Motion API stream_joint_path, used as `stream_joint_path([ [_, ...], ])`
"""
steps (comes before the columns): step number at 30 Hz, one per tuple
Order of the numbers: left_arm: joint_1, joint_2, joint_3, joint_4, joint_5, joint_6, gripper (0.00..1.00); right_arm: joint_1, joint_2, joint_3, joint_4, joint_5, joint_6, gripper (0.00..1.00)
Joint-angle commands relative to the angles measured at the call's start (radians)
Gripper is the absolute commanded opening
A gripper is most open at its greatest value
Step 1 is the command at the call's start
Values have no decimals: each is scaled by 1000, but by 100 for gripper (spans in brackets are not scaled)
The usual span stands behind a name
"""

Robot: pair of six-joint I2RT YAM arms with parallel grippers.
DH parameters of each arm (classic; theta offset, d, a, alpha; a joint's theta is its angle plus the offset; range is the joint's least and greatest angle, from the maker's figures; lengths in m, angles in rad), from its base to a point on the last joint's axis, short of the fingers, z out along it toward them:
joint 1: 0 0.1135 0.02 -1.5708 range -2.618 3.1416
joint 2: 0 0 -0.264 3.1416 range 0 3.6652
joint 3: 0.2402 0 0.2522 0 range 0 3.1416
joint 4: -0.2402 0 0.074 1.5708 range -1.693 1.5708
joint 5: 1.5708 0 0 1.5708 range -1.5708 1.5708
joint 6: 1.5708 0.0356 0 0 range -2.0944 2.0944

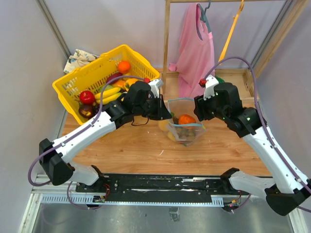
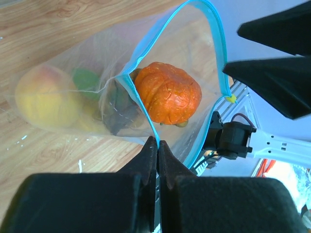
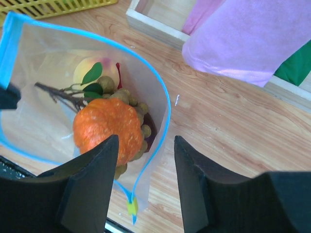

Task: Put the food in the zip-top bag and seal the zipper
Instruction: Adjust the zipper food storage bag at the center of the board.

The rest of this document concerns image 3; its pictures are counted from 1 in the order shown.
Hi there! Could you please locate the small orange pumpkin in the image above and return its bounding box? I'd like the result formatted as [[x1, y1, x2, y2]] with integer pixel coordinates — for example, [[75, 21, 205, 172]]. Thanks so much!
[[73, 98, 143, 166]]

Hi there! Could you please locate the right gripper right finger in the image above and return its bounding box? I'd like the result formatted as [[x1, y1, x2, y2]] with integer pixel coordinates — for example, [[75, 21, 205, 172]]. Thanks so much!
[[174, 136, 311, 233]]

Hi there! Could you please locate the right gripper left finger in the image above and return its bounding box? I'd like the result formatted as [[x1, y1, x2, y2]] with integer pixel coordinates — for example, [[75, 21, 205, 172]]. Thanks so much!
[[0, 135, 119, 233]]

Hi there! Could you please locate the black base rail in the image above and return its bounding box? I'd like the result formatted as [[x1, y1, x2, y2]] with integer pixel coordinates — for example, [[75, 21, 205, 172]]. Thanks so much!
[[0, 156, 36, 180]]

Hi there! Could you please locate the peach coloured fruit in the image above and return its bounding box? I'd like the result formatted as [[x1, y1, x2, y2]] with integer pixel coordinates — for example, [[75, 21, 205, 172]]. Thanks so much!
[[73, 56, 120, 89]]

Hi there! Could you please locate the yellow plastic basket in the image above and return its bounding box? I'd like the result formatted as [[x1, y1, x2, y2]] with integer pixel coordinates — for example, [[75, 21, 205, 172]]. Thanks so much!
[[0, 0, 117, 22]]

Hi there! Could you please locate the clear zip top bag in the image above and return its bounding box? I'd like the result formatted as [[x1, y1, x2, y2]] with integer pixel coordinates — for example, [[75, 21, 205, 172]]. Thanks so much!
[[0, 12, 171, 220]]

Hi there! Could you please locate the brown longan bunch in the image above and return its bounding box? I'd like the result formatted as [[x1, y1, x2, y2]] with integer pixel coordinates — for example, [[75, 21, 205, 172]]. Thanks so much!
[[35, 62, 154, 180]]

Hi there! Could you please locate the red chili pepper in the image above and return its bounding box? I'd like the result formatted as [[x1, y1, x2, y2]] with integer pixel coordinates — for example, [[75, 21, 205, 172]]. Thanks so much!
[[116, 63, 122, 89]]

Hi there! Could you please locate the green cloth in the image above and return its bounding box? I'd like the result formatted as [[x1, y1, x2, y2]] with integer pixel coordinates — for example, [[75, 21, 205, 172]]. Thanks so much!
[[274, 41, 311, 86]]

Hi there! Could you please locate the pink shirt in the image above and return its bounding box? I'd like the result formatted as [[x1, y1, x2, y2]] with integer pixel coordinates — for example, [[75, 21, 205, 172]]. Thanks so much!
[[182, 0, 311, 87]]

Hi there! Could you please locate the wooden clothes rack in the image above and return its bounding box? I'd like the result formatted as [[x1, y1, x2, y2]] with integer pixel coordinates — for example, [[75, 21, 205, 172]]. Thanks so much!
[[126, 0, 311, 112]]

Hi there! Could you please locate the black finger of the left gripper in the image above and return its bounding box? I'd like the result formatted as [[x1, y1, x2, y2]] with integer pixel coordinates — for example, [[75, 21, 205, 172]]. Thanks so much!
[[0, 83, 21, 110]]

